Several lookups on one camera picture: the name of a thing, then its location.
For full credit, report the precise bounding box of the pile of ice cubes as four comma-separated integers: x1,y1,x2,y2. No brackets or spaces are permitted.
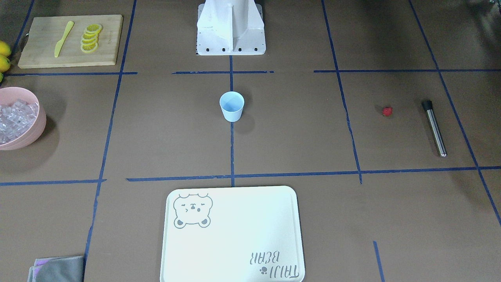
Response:
0,99,40,145

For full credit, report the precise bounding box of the blue plastic cup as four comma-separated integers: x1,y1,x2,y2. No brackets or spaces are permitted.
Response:
219,91,245,123

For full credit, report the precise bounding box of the wooden cutting board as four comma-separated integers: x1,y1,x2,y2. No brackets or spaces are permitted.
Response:
18,14,123,69

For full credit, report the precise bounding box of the pink bowl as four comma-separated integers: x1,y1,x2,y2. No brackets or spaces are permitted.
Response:
0,87,47,150

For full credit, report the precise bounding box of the white bear tray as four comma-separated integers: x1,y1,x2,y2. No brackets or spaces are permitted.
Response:
159,186,306,282

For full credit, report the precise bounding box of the red strawberry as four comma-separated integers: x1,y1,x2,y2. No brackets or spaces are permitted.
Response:
382,107,393,117

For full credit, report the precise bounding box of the steel muddler black tip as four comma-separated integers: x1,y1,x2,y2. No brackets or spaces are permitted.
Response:
421,100,447,158

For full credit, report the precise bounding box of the lemon slices row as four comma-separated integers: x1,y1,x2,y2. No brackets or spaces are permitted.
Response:
80,23,103,53

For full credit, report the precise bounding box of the yellow plastic knife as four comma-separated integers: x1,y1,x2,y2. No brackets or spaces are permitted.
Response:
54,21,74,58

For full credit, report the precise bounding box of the grey folded cloth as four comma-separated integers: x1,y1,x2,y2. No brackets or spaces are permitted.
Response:
27,255,84,282

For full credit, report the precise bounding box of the whole yellow lemon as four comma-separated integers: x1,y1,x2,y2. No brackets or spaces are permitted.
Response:
0,41,11,57
0,55,11,73

